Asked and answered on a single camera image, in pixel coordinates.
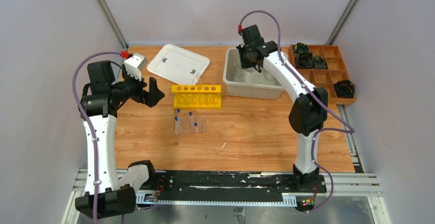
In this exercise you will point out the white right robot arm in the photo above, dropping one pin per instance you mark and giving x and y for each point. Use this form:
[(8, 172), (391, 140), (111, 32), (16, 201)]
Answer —
[(308, 111)]

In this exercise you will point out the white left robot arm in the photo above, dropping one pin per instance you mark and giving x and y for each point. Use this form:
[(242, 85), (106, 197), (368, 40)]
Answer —
[(107, 195)]

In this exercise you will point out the yellow test tube rack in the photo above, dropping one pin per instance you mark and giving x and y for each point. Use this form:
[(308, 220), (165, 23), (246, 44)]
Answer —
[(197, 96)]

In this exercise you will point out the small clear glass beaker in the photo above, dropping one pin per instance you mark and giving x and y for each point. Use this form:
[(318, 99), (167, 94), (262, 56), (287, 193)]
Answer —
[(268, 76)]

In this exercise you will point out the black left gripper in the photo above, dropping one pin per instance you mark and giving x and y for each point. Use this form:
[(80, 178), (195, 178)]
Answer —
[(141, 90)]

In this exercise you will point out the white plastic bin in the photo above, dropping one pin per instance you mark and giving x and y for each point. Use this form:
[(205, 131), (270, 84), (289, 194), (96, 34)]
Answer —
[(253, 85)]

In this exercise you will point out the black ring part on tray edge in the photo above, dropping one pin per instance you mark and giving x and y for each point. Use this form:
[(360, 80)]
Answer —
[(344, 89)]

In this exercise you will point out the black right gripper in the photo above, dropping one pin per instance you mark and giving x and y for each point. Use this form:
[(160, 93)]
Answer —
[(244, 64)]

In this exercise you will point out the clear test tube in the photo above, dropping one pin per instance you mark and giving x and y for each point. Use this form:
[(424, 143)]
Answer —
[(198, 77)]

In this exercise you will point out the clear acrylic tube rack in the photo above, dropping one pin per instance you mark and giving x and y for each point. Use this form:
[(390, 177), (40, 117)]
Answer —
[(186, 128)]

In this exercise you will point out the dark green ring part right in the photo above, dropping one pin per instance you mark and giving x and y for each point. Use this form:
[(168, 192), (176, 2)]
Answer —
[(319, 63)]

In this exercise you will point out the dark green ring part top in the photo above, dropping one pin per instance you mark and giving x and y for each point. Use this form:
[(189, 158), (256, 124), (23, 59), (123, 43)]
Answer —
[(300, 48)]

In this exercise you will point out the white plastic bin lid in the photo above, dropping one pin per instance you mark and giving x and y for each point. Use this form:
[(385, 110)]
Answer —
[(178, 65)]

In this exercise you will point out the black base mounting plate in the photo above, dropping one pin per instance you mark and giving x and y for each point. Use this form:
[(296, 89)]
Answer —
[(230, 186)]

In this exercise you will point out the dark green ring part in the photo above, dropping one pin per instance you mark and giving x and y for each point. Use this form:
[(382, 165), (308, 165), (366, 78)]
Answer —
[(319, 63), (300, 48)]

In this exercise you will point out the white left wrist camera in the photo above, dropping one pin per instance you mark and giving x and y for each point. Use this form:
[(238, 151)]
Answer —
[(134, 65)]

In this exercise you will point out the aluminium frame rail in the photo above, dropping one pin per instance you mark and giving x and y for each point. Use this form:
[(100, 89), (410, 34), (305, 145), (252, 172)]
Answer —
[(350, 198)]

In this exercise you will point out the wooden compartment tray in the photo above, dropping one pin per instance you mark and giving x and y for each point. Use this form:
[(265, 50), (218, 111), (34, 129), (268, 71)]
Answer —
[(335, 72)]

